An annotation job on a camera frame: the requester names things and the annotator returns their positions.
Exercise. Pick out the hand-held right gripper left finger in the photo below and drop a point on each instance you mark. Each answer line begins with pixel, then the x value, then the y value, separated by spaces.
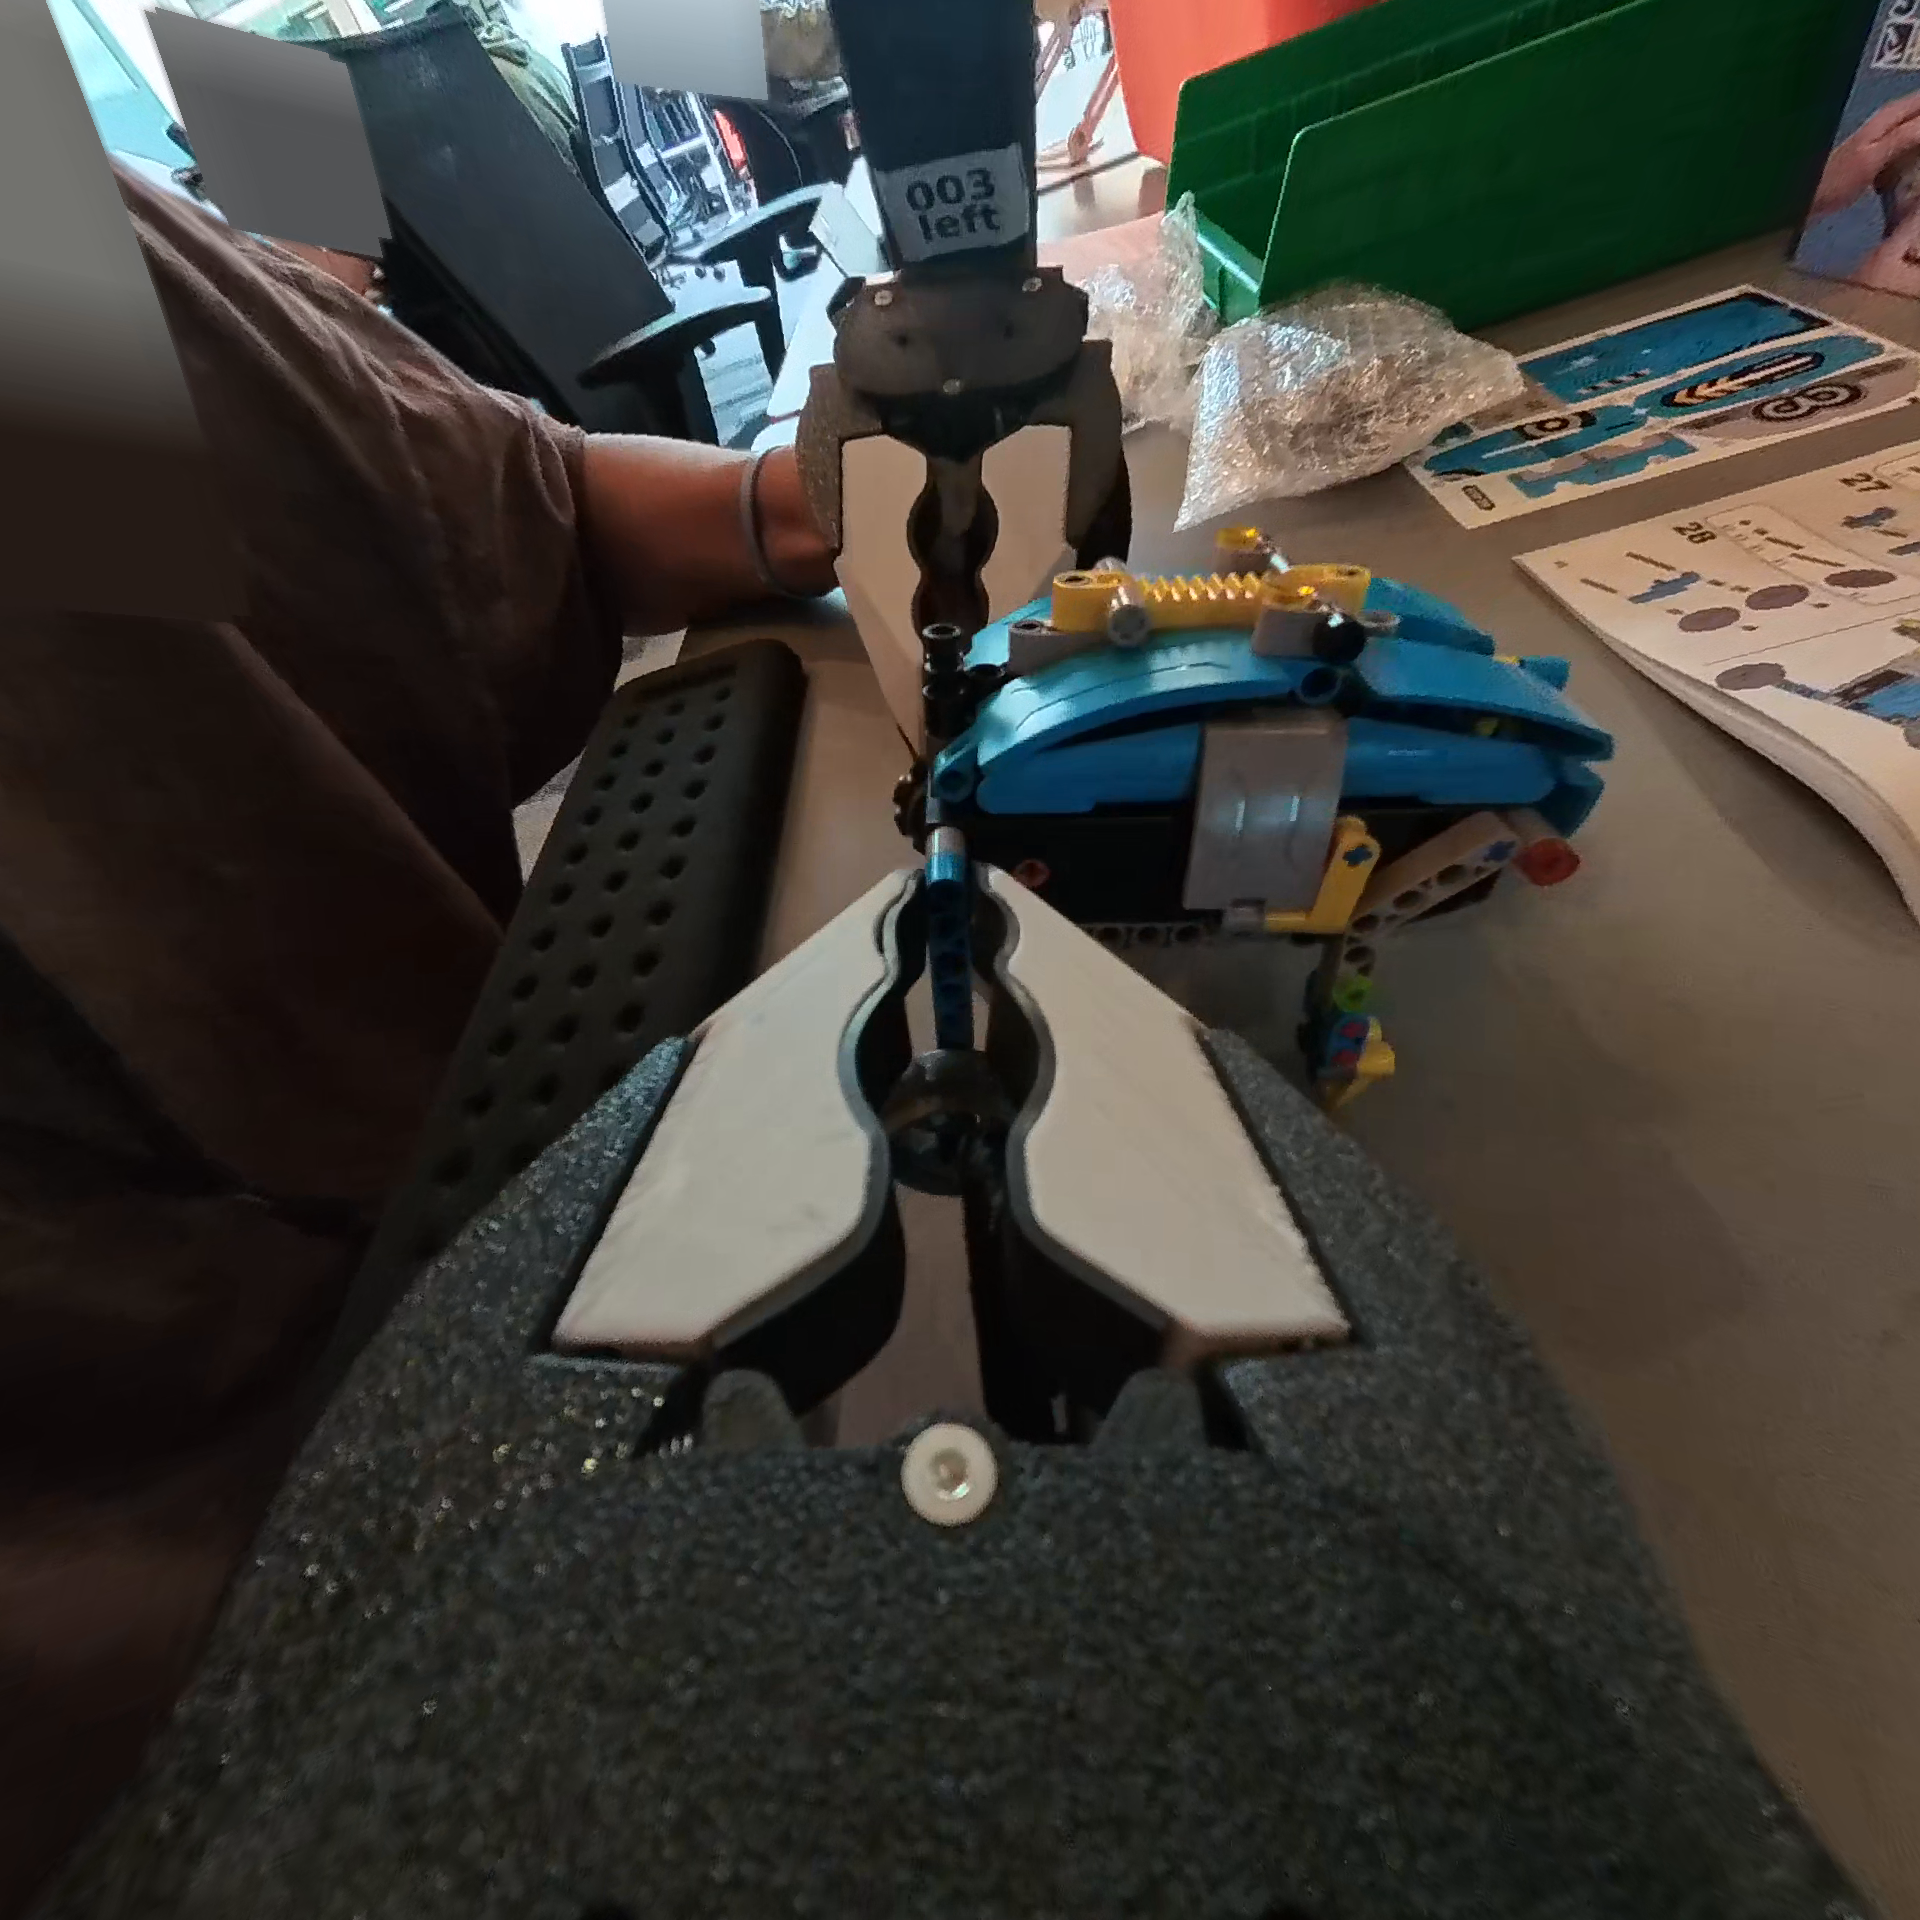
pixel 750 1172

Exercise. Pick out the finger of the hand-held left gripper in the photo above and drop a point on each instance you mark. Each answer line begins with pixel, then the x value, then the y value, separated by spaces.
pixel 879 541
pixel 1036 511

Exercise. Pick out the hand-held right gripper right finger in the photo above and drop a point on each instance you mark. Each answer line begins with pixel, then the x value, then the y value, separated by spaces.
pixel 1154 1186

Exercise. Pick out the blue brick-built toy model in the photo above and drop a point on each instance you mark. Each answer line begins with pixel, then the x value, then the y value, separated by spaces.
pixel 1200 722

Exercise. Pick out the blue beam with grey wheel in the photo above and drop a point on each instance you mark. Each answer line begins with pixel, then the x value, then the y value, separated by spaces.
pixel 948 962

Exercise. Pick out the person's left forearm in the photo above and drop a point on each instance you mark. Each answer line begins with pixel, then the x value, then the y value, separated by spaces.
pixel 660 524

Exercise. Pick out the person's left hand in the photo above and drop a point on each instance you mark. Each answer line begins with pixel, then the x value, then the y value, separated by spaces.
pixel 796 547

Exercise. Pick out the grey wristband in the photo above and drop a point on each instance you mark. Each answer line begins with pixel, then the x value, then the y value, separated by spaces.
pixel 748 518

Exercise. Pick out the small bubble wrap bag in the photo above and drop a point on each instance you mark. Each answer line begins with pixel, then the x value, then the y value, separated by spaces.
pixel 1154 330

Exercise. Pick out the orange plastic bin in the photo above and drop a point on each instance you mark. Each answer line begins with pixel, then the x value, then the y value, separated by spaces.
pixel 1184 60

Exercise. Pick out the black perforated armrest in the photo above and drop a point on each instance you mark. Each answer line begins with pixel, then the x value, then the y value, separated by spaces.
pixel 599 962

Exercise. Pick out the large bubble wrap bag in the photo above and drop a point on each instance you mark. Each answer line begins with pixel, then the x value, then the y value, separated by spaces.
pixel 1319 390

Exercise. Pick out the black office chair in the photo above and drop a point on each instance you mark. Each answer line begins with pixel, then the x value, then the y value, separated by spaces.
pixel 495 271

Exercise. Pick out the green plastic bin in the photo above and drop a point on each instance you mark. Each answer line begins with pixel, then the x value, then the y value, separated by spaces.
pixel 1500 150

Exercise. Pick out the person's brown shirt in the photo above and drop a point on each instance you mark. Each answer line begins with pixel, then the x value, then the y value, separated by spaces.
pixel 299 751

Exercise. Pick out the blue sticker sheet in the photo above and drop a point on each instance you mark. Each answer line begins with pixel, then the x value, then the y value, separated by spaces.
pixel 1651 390

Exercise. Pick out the open instruction booklet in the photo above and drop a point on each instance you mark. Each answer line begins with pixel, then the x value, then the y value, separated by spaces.
pixel 1769 629

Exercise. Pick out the blue toy robot kit box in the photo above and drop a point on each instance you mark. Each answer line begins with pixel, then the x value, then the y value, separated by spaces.
pixel 1875 196

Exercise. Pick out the copper chair frame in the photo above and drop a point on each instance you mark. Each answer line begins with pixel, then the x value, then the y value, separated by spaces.
pixel 1084 135

